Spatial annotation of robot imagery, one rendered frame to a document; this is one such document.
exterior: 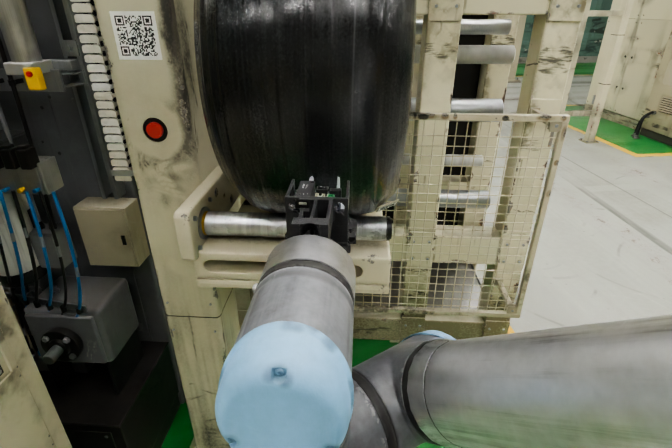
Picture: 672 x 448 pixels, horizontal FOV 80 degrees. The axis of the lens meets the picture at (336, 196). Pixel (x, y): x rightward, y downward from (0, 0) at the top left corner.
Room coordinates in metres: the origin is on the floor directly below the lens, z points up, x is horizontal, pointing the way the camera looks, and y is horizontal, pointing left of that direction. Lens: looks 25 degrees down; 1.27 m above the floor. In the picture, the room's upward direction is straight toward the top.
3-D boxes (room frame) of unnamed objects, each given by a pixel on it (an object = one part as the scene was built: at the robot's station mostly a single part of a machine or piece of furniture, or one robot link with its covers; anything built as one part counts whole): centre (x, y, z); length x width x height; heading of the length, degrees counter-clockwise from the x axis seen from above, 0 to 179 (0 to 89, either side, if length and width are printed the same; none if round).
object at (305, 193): (0.40, 0.02, 1.03); 0.12 x 0.08 x 0.09; 176
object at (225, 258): (0.65, 0.08, 0.84); 0.36 x 0.09 x 0.06; 86
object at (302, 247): (0.32, 0.03, 1.02); 0.10 x 0.05 x 0.09; 86
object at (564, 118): (1.10, -0.18, 0.65); 0.90 x 0.02 x 0.70; 86
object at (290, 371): (0.23, 0.03, 1.02); 0.12 x 0.09 x 0.10; 176
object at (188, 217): (0.80, 0.25, 0.90); 0.40 x 0.03 x 0.10; 176
